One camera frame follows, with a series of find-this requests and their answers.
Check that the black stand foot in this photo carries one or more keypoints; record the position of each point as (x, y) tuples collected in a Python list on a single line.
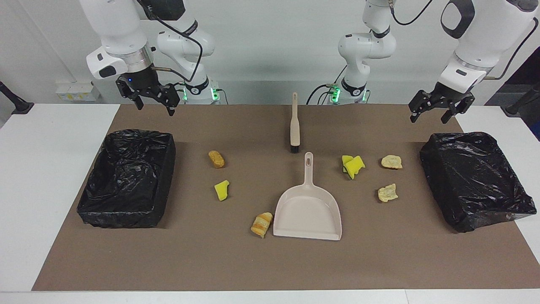
[(19, 105), (519, 105)]

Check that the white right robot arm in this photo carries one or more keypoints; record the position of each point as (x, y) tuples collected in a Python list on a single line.
[(118, 29)]

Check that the black bag-lined bin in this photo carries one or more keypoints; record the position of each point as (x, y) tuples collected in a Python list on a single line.
[(126, 177), (472, 177)]

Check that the yellow sponge piece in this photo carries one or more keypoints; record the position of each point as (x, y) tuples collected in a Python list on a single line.
[(356, 166), (221, 191), (346, 160)]

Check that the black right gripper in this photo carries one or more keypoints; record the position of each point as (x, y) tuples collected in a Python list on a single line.
[(143, 82)]

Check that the brown toy croquette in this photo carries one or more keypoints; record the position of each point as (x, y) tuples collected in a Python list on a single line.
[(216, 159)]

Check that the toy croissant bread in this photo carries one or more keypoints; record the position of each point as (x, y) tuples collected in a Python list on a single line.
[(391, 162), (387, 193), (261, 224)]

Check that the white wall socket box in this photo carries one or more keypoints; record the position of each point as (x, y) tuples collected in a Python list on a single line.
[(78, 92)]

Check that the dark background panel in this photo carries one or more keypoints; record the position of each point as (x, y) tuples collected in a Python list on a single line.
[(523, 71)]

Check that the beige hand brush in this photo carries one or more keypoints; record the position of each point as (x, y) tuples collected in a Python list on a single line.
[(294, 126)]

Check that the beige plastic dustpan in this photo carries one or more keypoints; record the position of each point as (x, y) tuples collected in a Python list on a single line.
[(308, 211)]

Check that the brown table mat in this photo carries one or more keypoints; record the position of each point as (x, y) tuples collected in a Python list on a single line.
[(253, 261)]

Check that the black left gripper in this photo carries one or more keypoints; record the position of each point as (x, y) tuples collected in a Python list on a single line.
[(448, 95)]

